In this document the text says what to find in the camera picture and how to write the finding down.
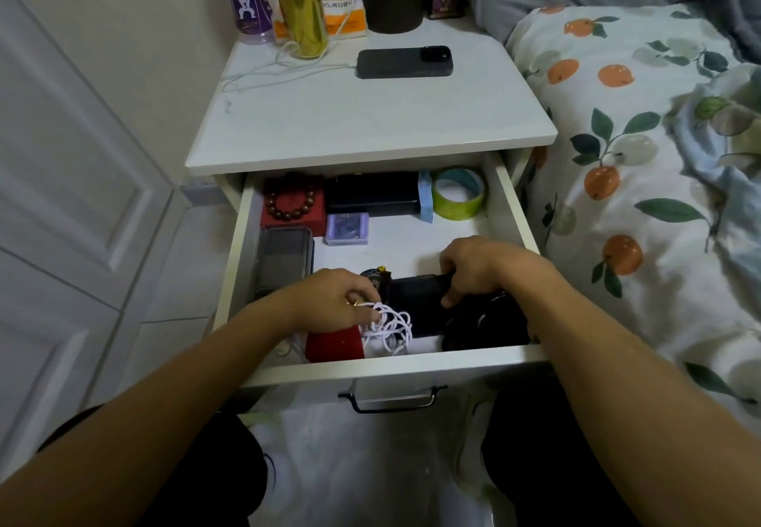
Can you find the person's right hand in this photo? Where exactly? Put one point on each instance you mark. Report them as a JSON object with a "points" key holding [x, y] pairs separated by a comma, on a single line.
{"points": [[496, 265]]}

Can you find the person's left hand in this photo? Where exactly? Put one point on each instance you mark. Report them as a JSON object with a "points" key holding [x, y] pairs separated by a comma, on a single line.
{"points": [[324, 303]]}

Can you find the person's left fingers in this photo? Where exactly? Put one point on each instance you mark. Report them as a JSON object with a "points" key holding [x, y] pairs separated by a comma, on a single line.
{"points": [[365, 300]]}

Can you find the person's right thumb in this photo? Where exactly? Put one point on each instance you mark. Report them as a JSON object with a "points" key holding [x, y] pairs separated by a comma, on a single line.
{"points": [[456, 297]]}

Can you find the black wallet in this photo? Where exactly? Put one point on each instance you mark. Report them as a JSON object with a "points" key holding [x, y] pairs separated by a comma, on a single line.
{"points": [[419, 303]]}

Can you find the person's left forearm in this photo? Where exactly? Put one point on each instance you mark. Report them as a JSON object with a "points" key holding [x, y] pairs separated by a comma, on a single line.
{"points": [[148, 413]]}

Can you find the person's right forearm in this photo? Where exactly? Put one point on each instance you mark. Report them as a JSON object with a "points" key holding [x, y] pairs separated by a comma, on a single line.
{"points": [[624, 401]]}

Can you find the small black and yellow item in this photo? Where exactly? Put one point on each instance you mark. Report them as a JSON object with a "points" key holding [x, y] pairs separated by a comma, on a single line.
{"points": [[376, 275]]}

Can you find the black round pouch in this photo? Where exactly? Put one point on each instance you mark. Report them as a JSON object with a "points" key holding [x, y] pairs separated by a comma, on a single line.
{"points": [[490, 324]]}

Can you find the red pouch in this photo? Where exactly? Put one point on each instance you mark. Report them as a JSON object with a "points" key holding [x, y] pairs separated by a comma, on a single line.
{"points": [[333, 347]]}

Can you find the white drawer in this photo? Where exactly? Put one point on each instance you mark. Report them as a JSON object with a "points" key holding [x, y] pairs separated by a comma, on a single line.
{"points": [[404, 244]]}

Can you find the small purple case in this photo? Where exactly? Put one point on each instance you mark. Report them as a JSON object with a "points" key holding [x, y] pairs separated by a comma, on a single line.
{"points": [[346, 229]]}

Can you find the dark clear phone case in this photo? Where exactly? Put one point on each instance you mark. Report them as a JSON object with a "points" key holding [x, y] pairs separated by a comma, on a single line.
{"points": [[282, 262]]}

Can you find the red jewellery box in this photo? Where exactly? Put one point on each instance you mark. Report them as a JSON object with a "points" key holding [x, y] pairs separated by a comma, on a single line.
{"points": [[315, 220]]}

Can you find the green tape roll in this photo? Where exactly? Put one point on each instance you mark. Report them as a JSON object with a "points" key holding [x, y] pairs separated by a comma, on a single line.
{"points": [[461, 202]]}

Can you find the blue tape roll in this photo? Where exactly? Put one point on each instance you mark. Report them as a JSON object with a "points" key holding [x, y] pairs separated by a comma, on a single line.
{"points": [[425, 196]]}

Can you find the black rectangular box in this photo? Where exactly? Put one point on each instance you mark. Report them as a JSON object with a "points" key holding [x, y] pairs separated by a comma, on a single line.
{"points": [[371, 193]]}

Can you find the white nightstand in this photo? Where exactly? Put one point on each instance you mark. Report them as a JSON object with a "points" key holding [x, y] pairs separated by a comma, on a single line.
{"points": [[368, 116]]}

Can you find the orange fruit print duvet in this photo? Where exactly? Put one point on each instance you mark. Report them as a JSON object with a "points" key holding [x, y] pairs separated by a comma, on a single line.
{"points": [[630, 187]]}

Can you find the person's black trousers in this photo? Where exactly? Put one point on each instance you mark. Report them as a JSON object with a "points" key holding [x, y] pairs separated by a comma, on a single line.
{"points": [[208, 473]]}

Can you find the black smartphone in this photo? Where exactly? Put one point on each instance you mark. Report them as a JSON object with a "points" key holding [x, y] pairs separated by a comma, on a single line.
{"points": [[404, 62]]}

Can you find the white and orange packet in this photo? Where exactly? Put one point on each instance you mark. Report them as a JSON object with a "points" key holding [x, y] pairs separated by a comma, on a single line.
{"points": [[345, 6]]}

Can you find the gold drink can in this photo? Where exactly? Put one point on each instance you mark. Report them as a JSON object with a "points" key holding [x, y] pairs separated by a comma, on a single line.
{"points": [[302, 12]]}

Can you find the dark round lidded jar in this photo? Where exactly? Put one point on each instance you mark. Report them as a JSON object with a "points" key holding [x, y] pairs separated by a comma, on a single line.
{"points": [[393, 3]]}

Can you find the light blue blanket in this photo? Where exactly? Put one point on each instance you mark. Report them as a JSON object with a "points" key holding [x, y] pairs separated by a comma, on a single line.
{"points": [[728, 146]]}

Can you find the white panelled door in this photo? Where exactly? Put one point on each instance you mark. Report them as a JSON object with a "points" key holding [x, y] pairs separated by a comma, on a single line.
{"points": [[65, 217]]}

